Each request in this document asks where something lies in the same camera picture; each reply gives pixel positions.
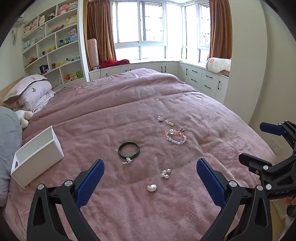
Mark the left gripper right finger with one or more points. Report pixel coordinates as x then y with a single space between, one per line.
245 212

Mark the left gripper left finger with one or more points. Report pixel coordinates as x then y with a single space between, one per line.
44 221

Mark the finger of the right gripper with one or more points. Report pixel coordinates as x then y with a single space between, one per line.
273 129
255 164

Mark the white storage box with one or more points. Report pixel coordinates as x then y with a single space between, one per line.
36 157

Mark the silver charm earring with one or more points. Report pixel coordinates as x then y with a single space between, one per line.
128 161

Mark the dark green bangle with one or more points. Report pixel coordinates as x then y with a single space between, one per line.
129 149

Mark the pearl cluster earring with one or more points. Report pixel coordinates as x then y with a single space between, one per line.
165 173

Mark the three pearl hairpin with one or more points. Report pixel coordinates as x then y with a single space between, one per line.
167 122

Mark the white baroque pearl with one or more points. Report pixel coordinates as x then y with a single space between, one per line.
152 188

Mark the person's right hand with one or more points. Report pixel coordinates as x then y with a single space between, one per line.
290 200

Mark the white window seat cabinets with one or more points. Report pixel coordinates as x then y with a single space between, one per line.
212 84

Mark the white floral cushion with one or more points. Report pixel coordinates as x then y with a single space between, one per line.
216 65

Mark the grey pillow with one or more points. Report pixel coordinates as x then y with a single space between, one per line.
11 141

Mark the right brown curtain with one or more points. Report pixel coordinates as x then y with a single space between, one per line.
221 29

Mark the brown curtain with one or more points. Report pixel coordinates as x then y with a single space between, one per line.
97 24
221 29

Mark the white plush toy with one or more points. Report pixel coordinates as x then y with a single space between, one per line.
24 117

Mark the pink bed blanket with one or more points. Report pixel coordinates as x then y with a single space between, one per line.
92 120

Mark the folded lilac quilt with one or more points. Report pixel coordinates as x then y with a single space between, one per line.
33 97

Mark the top lilac pillow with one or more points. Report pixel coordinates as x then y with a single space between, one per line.
21 86

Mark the red cloth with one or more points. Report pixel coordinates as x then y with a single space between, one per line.
112 63

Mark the white display shelf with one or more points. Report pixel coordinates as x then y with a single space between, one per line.
53 43

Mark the pink suitcase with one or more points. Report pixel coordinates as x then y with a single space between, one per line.
93 53

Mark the left brown curtain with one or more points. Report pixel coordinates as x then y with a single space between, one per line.
97 24

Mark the wall power socket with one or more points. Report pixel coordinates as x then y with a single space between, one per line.
275 147

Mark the window frame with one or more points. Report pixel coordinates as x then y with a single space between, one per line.
157 30

